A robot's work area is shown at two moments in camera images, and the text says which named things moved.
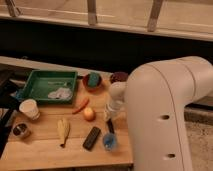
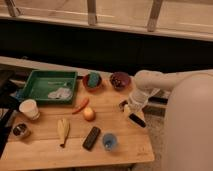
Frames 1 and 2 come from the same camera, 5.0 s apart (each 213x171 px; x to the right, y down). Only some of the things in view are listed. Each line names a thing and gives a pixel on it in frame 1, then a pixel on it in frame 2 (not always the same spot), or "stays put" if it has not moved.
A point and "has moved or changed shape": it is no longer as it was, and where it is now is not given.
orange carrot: [81, 106] stays put
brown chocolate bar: [91, 138] stays put
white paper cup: [30, 108] stays put
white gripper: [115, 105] to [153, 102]
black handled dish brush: [111, 127] has moved or changed shape
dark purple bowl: [119, 77] stays put
